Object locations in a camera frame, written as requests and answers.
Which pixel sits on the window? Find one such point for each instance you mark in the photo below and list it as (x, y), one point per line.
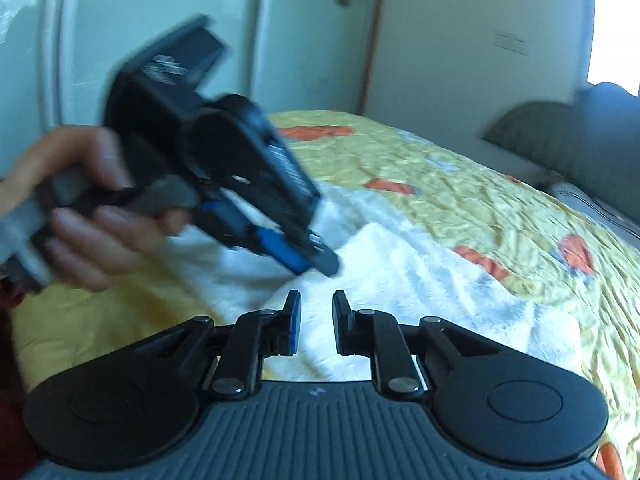
(617, 20)

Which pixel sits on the white glossy sliding wardrobe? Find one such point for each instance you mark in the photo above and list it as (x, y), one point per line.
(300, 50)

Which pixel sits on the grey patterned pillow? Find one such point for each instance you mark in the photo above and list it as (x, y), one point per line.
(600, 205)

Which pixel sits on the person's left hand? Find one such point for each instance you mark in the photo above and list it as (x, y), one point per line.
(100, 245)

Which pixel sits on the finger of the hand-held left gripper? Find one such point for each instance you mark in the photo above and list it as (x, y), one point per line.
(325, 259)
(280, 250)

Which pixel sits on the white textured blanket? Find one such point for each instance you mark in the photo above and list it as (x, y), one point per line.
(410, 280)

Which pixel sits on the grey scalloped headboard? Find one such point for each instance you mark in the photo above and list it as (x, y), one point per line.
(590, 140)

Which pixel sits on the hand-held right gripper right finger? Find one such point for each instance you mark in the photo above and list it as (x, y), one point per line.
(341, 321)

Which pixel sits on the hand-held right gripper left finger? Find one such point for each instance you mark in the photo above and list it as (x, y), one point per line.
(294, 321)

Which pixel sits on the yellow printed quilt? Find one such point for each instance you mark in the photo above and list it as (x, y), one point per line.
(475, 190)

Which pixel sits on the white wall switch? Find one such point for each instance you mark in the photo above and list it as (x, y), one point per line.
(511, 43)

